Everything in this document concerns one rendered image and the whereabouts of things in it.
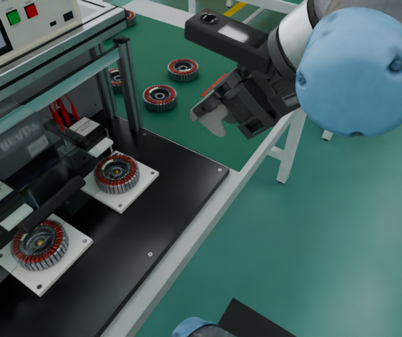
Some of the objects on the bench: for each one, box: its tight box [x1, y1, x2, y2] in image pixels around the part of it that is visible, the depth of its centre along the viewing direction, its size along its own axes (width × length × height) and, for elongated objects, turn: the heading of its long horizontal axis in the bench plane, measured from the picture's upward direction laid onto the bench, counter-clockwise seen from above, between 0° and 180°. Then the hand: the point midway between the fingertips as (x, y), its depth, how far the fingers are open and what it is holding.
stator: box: [142, 85, 177, 112], centre depth 116 cm, size 11×11×4 cm
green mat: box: [102, 13, 276, 172], centre depth 131 cm, size 94×61×1 cm, turn 57°
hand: (193, 111), depth 53 cm, fingers closed
